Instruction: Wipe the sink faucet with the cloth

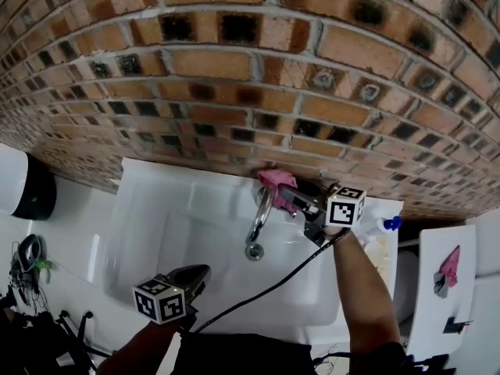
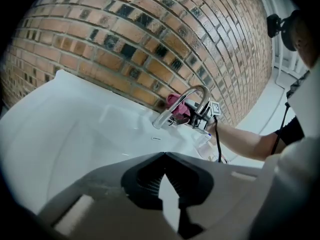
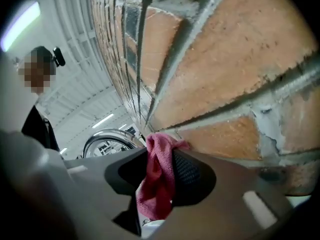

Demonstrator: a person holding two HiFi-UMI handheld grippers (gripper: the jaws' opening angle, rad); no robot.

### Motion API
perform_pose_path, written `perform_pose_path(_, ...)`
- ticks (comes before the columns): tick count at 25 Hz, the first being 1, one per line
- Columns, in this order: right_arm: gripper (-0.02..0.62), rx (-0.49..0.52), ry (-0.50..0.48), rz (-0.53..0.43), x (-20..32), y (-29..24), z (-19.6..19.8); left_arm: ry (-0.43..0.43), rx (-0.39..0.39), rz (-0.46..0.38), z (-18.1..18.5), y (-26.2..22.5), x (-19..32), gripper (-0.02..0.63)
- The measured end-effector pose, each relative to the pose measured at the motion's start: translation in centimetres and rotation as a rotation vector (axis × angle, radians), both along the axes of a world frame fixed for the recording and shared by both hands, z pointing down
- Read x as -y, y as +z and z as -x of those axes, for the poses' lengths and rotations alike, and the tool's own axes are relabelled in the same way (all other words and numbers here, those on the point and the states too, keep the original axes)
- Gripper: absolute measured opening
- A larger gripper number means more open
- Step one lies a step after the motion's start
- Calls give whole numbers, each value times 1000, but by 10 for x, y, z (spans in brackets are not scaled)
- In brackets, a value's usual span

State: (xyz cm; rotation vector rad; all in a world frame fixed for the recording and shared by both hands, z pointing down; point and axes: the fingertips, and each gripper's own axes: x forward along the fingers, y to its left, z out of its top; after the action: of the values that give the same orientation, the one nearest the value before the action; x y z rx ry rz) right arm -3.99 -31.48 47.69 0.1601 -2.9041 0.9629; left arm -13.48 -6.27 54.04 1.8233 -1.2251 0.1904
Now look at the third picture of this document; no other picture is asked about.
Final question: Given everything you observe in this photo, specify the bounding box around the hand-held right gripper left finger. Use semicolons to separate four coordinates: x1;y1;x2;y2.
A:
51;147;149;240

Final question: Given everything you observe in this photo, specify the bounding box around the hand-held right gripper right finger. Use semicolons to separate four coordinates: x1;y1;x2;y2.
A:
149;148;296;240

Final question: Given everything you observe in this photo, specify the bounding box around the pink cloth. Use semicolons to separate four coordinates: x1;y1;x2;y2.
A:
135;131;191;221

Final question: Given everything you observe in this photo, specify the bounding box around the person's black shirt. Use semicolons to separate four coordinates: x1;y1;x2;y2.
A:
21;104;61;152

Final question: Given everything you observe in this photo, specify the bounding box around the person's head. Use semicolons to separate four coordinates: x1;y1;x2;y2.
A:
17;45;58;95

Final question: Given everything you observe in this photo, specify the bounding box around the black head-worn camera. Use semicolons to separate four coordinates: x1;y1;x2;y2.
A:
51;46;67;68

